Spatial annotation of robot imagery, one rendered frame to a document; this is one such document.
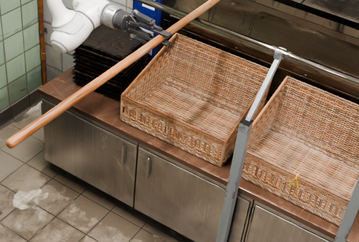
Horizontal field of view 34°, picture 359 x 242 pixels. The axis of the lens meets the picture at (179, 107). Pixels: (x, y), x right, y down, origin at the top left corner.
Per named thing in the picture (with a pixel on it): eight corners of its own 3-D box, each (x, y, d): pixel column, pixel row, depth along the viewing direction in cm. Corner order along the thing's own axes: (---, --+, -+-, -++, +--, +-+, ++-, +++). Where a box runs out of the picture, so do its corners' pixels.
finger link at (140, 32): (128, 26, 228) (127, 29, 228) (151, 40, 225) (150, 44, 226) (134, 23, 230) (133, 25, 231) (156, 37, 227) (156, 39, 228)
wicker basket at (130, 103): (170, 75, 313) (175, 30, 296) (266, 116, 293) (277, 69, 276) (117, 121, 278) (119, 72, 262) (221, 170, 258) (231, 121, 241)
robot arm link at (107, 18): (114, 20, 239) (125, 24, 237) (100, 28, 233) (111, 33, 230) (115, -1, 234) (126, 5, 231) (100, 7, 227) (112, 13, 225)
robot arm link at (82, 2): (117, 15, 240) (98, 36, 234) (87, 2, 246) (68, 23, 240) (112, -5, 231) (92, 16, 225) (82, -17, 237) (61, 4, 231)
